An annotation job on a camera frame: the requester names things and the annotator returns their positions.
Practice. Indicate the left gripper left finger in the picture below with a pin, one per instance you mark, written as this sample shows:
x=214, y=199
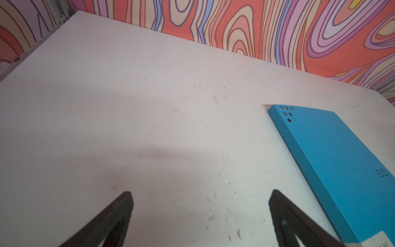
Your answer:
x=108, y=228

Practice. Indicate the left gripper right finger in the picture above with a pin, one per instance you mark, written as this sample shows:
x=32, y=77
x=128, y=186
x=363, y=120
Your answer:
x=291, y=224

